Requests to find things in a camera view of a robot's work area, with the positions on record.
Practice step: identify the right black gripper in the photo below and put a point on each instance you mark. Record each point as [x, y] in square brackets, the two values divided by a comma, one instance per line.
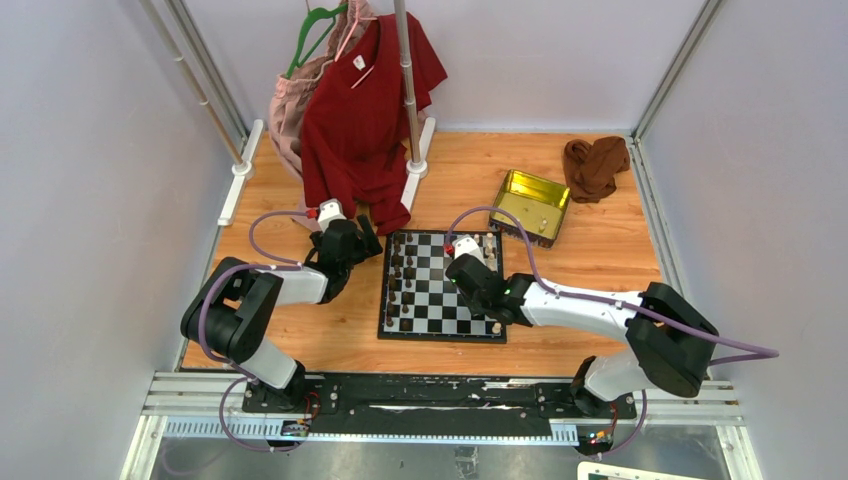
[471, 305]

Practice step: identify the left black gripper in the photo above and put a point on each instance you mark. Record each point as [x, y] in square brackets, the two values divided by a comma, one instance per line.
[366, 247]

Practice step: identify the black white chessboard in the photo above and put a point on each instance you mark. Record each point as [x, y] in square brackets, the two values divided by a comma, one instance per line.
[419, 302]

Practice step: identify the gold metal tin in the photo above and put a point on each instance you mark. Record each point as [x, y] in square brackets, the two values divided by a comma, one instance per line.
[538, 203]

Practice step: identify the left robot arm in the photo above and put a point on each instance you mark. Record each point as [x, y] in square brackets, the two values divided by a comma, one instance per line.
[231, 312]

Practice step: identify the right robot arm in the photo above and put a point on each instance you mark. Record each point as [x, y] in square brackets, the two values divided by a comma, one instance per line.
[664, 333]

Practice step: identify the white rack base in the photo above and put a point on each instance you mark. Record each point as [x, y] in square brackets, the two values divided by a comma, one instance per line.
[417, 166]

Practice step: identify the red t-shirt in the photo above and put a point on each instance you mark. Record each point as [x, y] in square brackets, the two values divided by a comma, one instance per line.
[353, 129]

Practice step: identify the pink garment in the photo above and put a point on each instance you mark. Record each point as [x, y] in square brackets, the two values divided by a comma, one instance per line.
[294, 91]

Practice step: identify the brown crumpled cloth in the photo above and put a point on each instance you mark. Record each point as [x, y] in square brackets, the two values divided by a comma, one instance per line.
[590, 169]

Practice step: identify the metal clothes rack pole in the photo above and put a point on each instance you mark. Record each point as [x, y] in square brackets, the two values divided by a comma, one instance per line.
[406, 65]

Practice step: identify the green clothes hanger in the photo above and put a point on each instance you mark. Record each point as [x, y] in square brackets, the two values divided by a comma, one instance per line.
[315, 28]

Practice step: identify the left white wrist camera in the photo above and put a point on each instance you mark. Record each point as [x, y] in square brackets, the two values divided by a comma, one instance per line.
[328, 212]

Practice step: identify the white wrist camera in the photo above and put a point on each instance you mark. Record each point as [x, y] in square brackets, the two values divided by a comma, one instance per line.
[467, 245]
[328, 212]

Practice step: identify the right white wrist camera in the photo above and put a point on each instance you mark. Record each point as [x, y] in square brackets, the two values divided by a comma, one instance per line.
[467, 245]

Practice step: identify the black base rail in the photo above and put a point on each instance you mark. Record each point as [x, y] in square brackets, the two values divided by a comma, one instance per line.
[434, 405]

